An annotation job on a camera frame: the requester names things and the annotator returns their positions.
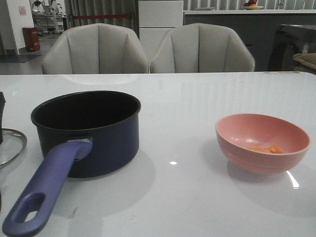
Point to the right beige upholstered chair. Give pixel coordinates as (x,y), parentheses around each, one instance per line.
(201,48)

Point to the pink plastic bowl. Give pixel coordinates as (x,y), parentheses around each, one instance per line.
(237,133)

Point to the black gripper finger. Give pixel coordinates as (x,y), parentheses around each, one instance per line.
(2,104)

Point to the red barrier tape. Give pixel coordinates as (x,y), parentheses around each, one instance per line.
(111,16)

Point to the grey counter with white top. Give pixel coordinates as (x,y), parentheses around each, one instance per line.
(256,28)

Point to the beige cushion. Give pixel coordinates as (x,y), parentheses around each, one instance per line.
(305,63)

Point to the fruit plate on counter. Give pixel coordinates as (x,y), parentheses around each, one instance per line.
(251,5)

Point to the red trash bin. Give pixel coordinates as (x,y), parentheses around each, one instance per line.
(31,39)

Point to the beige upholstered chair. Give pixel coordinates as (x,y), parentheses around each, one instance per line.
(96,49)
(201,48)

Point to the orange ham slices pile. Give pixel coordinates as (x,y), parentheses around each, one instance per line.
(272,149)

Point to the left beige upholstered chair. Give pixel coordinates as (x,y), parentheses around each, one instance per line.
(96,49)

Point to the dark glossy appliance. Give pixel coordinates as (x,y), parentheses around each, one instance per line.
(290,40)

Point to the glass pot lid purple knob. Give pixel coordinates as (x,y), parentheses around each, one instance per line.
(12,145)

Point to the dark blue saucepan purple handle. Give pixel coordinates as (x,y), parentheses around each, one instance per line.
(82,135)

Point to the white cabinet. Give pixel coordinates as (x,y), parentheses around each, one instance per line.
(155,18)

